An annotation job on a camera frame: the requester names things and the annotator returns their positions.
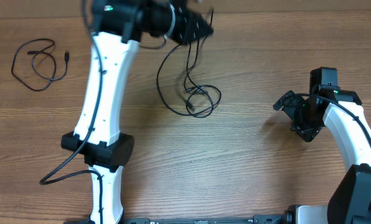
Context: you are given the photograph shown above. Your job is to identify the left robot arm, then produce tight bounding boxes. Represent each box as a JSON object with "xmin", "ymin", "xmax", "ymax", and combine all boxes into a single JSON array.
[{"xmin": 61, "ymin": 1, "xmax": 213, "ymax": 223}]

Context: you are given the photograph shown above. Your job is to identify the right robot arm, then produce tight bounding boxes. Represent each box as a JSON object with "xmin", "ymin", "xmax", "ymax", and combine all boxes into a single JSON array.
[{"xmin": 273, "ymin": 67, "xmax": 371, "ymax": 224}]

